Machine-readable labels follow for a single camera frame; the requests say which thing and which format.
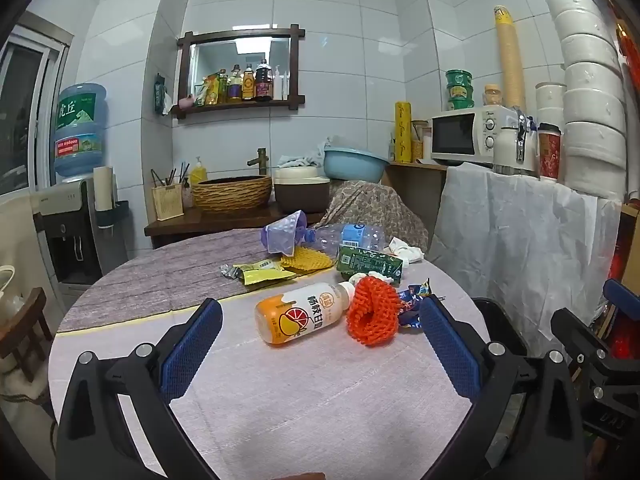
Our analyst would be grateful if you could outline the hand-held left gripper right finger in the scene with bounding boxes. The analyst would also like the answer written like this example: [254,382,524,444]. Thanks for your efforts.
[419,295,586,480]

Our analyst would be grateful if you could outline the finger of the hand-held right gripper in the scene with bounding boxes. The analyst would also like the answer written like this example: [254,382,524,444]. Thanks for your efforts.
[602,279,640,318]
[550,307,610,363]

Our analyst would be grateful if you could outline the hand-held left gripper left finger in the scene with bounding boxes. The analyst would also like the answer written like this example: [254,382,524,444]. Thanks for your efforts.
[56,297,223,480]

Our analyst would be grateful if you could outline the brown trash bin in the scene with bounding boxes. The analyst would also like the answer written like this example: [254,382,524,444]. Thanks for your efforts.
[470,297,531,361]

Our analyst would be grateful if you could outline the yellow snack wrapper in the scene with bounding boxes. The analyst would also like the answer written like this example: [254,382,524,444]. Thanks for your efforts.
[219,259,281,278]
[240,268,297,287]

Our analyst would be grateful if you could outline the purple plastic bag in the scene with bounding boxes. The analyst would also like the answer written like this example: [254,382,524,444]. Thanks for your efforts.
[261,210,308,255]

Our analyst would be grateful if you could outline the red plastic bag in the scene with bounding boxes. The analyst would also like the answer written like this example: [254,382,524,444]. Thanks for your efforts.
[607,255,640,361]

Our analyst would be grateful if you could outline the blue candy wrapper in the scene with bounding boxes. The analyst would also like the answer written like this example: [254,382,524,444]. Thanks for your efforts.
[397,280,432,330]

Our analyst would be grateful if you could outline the grey wood pattern mat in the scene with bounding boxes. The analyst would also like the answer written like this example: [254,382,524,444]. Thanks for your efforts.
[57,230,351,333]

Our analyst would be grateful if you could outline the orange foam net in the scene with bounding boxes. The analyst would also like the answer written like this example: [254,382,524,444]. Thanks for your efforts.
[346,275,403,348]

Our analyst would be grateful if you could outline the orange juice bottle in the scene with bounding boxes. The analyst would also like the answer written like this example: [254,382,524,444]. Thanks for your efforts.
[254,281,357,346]

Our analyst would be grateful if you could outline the white sheet cloth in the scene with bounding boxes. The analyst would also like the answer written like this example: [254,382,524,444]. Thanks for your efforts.
[427,162,623,356]

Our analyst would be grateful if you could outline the green drink carton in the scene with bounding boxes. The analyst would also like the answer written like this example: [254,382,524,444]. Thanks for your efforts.
[336,245,403,286]

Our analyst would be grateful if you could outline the pink tablecloth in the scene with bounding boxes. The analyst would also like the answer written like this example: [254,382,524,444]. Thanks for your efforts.
[47,255,496,480]

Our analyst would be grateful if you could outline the wooden counter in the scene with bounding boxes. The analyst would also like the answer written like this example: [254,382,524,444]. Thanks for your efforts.
[144,205,326,250]

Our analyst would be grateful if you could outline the bamboo chopstick holder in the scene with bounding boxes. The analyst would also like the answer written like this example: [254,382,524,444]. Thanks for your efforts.
[150,162,191,222]

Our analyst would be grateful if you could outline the yellow foam net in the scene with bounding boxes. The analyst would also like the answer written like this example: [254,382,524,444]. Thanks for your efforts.
[280,245,335,273]

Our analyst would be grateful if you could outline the clear water bottle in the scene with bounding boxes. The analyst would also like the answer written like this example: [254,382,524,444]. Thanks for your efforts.
[300,222,387,256]

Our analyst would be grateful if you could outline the red paper cup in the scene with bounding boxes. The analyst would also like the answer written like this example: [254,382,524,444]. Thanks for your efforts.
[537,123,563,182]

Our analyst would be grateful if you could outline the woven basket sink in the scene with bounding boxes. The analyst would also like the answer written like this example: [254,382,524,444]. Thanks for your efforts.
[192,175,274,216]

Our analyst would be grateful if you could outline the wooden cabinet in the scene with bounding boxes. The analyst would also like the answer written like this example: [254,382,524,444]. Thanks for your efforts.
[382,160,448,241]

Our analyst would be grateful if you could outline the grey water dispenser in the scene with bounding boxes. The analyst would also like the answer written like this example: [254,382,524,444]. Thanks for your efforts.
[31,176,130,296]

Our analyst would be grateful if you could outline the floral cloth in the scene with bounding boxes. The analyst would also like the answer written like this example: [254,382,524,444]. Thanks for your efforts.
[312,181,430,261]

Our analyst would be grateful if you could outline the wooden stool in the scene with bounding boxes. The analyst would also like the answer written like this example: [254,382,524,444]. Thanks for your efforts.
[0,287,53,386]

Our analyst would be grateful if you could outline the white cup dispenser tube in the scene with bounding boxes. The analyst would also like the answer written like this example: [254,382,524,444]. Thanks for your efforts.
[93,165,131,230]

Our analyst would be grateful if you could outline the white electric kettle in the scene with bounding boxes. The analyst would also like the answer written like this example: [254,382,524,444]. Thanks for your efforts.
[492,107,540,177]

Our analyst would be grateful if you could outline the stack of white bowls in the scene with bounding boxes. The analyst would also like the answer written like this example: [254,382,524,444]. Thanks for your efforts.
[544,0,628,201]

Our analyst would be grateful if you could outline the bamboo faucet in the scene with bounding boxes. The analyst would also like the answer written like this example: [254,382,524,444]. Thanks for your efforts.
[246,148,269,176]

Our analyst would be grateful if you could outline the white paper cup stack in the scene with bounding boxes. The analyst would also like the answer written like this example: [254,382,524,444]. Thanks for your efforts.
[535,82,567,126]

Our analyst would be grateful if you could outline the blue plastic basin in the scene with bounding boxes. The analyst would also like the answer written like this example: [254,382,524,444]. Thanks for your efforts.
[323,147,392,183]

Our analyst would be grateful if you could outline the clear glass jar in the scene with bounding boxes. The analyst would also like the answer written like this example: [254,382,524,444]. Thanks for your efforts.
[411,120,432,161]

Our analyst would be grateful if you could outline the grey rag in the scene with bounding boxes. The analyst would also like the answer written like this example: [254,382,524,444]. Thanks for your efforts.
[277,136,328,168]

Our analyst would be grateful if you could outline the white microwave oven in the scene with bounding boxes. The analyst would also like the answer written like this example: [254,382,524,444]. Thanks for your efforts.
[430,106,518,166]

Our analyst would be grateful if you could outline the yellow film roll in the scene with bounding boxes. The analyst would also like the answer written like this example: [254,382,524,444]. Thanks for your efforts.
[394,101,413,163]

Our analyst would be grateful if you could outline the blue water jug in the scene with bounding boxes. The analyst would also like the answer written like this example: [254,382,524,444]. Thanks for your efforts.
[52,83,108,178]

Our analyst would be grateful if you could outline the red hanging decoration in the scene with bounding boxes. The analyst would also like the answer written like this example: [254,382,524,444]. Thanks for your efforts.
[612,0,640,76]

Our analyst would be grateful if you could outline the green tissue pack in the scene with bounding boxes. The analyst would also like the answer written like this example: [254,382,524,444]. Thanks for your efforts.
[152,74,173,116]

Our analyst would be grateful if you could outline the tall yellow cup sleeve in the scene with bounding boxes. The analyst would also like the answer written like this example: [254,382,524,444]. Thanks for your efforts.
[494,5,527,111]

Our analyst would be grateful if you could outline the row of condiment bottles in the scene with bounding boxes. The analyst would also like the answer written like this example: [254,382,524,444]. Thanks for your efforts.
[200,59,291,106]

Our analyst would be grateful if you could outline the wooden framed mirror shelf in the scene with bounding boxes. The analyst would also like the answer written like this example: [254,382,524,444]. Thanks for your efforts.
[176,23,306,120]

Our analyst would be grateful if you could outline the window frame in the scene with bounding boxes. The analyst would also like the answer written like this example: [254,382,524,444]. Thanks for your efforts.
[0,25,68,196]

